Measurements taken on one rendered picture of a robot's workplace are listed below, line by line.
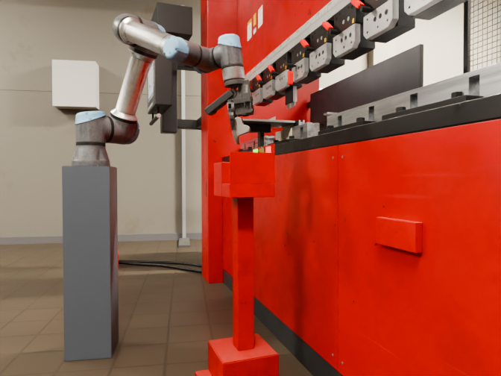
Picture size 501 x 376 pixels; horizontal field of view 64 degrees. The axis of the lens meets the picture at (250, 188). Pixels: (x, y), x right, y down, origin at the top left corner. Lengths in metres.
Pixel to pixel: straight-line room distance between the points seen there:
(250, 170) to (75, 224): 0.77
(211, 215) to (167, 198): 2.13
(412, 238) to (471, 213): 0.16
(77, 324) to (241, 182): 0.91
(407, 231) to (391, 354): 0.34
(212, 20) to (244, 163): 1.79
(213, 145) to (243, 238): 1.45
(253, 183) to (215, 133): 1.49
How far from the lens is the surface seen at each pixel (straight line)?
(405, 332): 1.10
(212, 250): 2.80
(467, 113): 0.91
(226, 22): 2.99
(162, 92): 2.90
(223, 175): 1.39
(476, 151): 0.89
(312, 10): 1.86
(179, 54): 1.36
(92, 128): 1.75
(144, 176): 4.87
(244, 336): 1.49
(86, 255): 1.73
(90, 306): 1.78
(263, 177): 1.34
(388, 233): 1.06
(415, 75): 2.08
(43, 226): 5.13
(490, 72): 1.05
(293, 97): 2.01
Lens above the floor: 0.72
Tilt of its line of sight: 1 degrees down
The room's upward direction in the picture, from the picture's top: straight up
